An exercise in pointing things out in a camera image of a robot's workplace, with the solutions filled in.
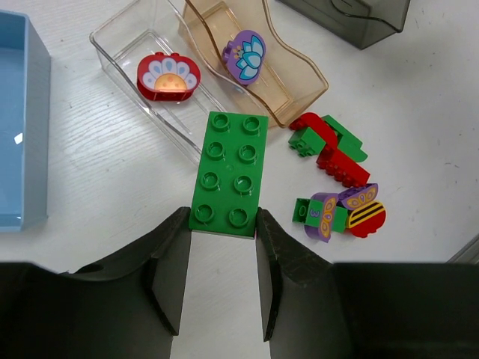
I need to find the red curved lego brick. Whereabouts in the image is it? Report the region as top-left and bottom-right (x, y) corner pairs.
(289, 112), (338, 148)

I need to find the purple lotus lego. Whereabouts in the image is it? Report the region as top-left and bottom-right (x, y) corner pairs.
(222, 30), (266, 86)

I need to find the orange transparent container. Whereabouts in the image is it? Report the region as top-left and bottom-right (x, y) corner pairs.
(180, 1), (329, 128)

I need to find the purple butterfly wing lego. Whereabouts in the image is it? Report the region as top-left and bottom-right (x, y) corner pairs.
(338, 183), (379, 211)

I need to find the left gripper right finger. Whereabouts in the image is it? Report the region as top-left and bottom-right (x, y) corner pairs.
(255, 209), (478, 358)

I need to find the green purple butterfly lego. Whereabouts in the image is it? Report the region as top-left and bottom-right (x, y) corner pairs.
(292, 192), (348, 243)

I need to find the blue plastic container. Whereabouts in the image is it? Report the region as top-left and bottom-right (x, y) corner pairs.
(1, 10), (51, 233)

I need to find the smoky grey container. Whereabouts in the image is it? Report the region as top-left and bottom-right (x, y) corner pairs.
(283, 0), (410, 50)

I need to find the red long lego brick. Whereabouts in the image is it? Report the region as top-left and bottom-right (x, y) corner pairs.
(316, 144), (370, 188)

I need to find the green lego plate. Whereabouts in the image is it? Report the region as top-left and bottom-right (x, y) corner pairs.
(189, 111), (269, 238)

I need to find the clear plastic container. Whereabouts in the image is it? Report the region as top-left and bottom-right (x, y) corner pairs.
(89, 1), (226, 164)

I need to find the red flower lego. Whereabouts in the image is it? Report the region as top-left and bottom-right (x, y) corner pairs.
(136, 52), (201, 102)

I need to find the green curved lego brick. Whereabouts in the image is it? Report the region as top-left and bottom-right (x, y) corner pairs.
(322, 115), (368, 163)

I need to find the small green lego brick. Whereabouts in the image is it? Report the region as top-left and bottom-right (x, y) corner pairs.
(288, 127), (326, 157)

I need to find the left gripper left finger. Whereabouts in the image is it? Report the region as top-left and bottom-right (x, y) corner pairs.
(1, 207), (192, 358)

